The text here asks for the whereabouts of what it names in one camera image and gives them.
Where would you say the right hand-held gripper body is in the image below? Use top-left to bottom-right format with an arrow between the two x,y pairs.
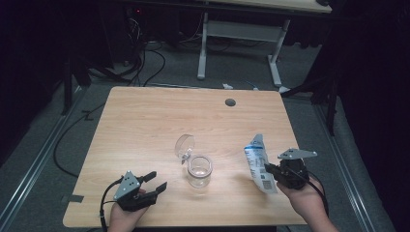
274,148 -> 318,190

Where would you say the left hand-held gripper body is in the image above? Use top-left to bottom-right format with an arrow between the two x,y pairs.
113,170 -> 159,213

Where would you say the clear glass jar with hinged lid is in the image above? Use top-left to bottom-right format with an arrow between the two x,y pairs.
174,133 -> 214,189

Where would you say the person's right hand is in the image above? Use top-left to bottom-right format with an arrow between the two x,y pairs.
277,182 -> 327,223

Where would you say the person's left hand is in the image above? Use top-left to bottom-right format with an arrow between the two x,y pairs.
107,203 -> 148,232

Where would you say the black tape strip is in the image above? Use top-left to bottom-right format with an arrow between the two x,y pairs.
61,193 -> 85,204

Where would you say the black tripod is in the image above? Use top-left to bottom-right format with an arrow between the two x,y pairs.
279,0 -> 344,136

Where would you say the black stand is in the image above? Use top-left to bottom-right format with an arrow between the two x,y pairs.
61,57 -> 92,116

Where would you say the dark computer tower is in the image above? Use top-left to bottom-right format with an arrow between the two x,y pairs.
124,6 -> 146,64

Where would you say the white-framed desk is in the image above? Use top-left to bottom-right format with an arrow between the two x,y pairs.
196,0 -> 333,88

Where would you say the right hand-held gripper black cable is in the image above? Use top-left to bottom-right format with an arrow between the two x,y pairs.
289,167 -> 330,217

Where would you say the hand-held gripper black cable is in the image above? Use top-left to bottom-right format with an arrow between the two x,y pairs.
99,176 -> 125,232
289,167 -> 330,217

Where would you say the left hand-held gripper black cable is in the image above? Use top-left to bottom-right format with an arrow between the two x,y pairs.
99,176 -> 125,232

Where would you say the metal floor rail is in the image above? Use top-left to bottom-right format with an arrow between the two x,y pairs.
0,86 -> 88,223
313,102 -> 376,232

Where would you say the long black floor cable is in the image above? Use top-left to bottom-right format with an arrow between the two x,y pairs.
52,102 -> 107,178

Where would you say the bundle of black cables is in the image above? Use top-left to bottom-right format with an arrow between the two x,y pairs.
125,15 -> 167,88

